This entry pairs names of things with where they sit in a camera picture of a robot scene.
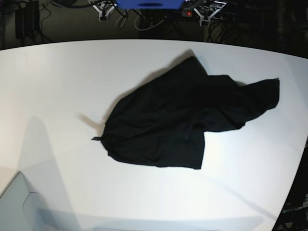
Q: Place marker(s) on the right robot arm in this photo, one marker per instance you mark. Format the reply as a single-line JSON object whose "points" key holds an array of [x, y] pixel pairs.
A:
{"points": [[104, 8]]}

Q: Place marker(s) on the black box on floor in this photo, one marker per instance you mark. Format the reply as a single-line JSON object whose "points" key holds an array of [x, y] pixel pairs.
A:
{"points": [[27, 20]]}

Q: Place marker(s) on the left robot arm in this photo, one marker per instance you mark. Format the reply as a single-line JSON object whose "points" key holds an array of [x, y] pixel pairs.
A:
{"points": [[216, 5]]}

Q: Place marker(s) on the black t-shirt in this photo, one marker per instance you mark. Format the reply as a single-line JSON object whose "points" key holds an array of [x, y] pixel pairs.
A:
{"points": [[162, 123]]}

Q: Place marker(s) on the black power strip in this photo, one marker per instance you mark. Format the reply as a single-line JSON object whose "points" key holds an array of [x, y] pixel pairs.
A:
{"points": [[205, 14]]}

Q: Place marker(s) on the blue box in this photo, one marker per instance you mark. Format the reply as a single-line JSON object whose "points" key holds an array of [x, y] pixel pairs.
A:
{"points": [[150, 4]]}

